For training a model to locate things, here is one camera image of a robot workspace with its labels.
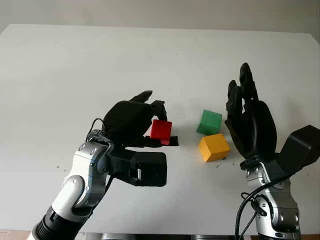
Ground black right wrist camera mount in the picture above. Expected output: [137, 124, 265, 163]
[262, 124, 320, 180]

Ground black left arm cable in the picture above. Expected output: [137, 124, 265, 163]
[88, 118, 113, 197]

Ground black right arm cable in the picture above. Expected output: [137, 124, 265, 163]
[234, 174, 293, 240]

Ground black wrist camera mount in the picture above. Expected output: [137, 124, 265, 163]
[262, 124, 320, 180]
[106, 147, 168, 188]

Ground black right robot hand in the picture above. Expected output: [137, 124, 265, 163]
[224, 62, 278, 162]

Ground green cube block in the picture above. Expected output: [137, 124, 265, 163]
[196, 109, 223, 136]

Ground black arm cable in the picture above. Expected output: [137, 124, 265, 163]
[88, 118, 113, 197]
[234, 174, 293, 240]

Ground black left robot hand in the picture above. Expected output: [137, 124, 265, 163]
[101, 90, 169, 149]

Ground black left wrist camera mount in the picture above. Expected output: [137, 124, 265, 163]
[106, 147, 168, 188]

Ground yellow cube block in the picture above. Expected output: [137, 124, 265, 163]
[198, 133, 231, 163]

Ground red cube block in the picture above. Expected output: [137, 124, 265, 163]
[149, 119, 173, 146]

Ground black tape strip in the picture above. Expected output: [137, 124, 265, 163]
[143, 135, 180, 147]

